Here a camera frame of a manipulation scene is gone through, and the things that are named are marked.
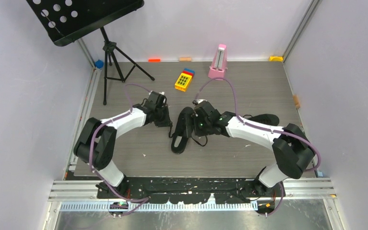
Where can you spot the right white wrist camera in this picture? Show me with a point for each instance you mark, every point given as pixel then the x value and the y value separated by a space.
pixel 197 101

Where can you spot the black music stand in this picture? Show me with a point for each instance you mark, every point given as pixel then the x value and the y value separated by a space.
pixel 67 21

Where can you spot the orange block at wall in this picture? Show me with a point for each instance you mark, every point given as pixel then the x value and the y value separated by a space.
pixel 154 60

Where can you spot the yellow toy brick block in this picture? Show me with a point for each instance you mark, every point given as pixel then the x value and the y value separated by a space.
pixel 184 80

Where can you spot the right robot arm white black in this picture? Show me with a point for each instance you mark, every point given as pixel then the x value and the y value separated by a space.
pixel 292 150

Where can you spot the pink metronome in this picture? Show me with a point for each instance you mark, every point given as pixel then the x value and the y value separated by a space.
pixel 218 66

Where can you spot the tan wooden block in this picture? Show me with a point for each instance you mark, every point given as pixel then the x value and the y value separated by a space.
pixel 185 59

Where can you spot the wooden block right edge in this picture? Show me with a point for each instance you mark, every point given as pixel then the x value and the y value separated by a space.
pixel 296 101

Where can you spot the black canvas shoe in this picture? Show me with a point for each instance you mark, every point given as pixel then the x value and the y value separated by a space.
pixel 267 119
pixel 183 131

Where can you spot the blue corner block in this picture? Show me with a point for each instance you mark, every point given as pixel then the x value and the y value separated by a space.
pixel 99 64

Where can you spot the yellow corner block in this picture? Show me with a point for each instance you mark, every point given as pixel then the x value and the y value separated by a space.
pixel 276 59

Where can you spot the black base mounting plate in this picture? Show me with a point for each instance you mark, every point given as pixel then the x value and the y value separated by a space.
pixel 190 190

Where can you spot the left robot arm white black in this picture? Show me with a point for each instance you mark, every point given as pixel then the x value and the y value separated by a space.
pixel 96 142

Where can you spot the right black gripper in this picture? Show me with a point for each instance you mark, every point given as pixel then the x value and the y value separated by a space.
pixel 197 132

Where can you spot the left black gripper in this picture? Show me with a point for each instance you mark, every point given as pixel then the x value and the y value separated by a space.
pixel 166 122

